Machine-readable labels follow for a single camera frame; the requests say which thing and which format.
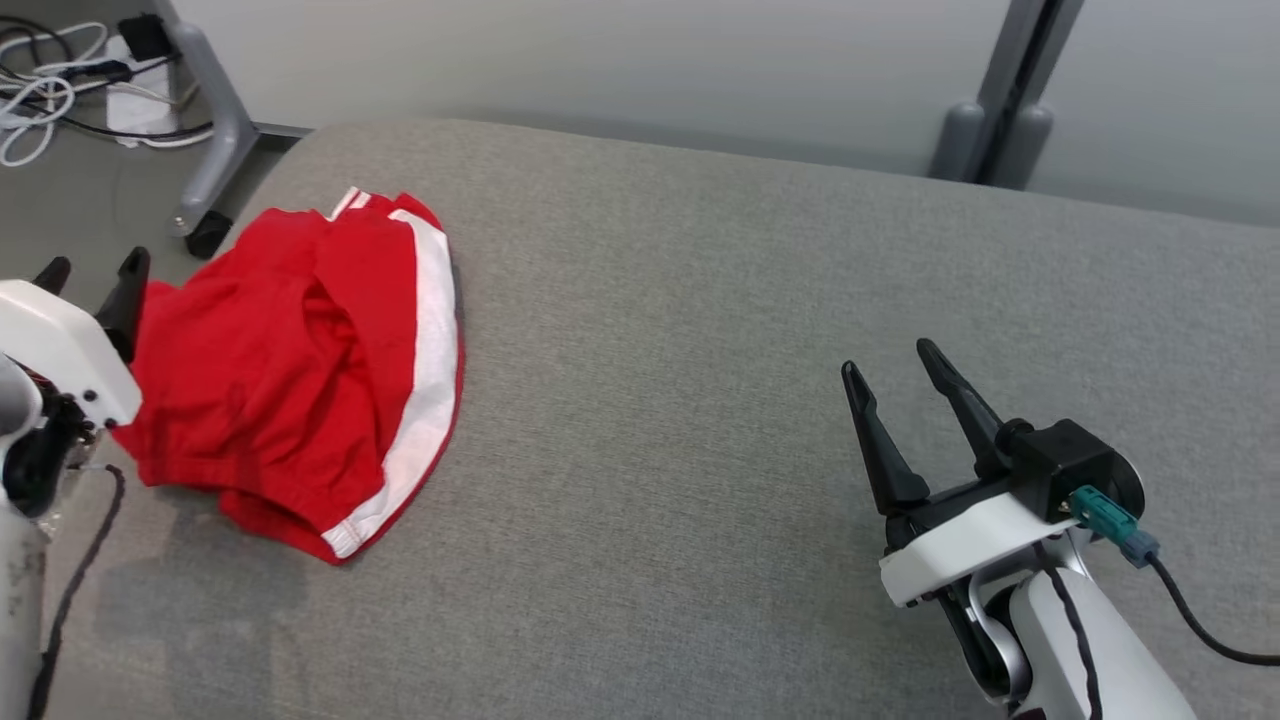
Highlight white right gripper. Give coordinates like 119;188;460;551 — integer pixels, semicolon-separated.
842;338;1076;608

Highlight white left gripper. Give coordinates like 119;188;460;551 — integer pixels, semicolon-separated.
0;247;151;431

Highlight red shorts with white stripe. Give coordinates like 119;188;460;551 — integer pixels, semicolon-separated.
110;187;466;566

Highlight white power strip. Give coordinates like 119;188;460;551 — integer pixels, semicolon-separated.
103;35;183;138

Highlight grey desk leg with caster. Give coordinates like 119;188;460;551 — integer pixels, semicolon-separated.
150;0;311;261

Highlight black power adapter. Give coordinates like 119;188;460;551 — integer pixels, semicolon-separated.
117;13;173;63

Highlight white cable bundle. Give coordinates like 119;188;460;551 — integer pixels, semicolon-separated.
0;20;116;168

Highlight teal plug right camera cable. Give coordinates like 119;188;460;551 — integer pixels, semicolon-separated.
1068;486;1280;667

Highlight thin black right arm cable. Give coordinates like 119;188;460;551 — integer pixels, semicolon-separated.
1033;540;1103;720

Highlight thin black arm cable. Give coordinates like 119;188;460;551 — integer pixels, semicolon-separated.
1033;540;1103;720
25;463;127;720

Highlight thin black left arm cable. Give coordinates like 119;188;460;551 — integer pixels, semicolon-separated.
25;463;127;720

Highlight grey partition post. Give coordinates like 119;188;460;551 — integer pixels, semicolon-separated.
930;0;1086;191

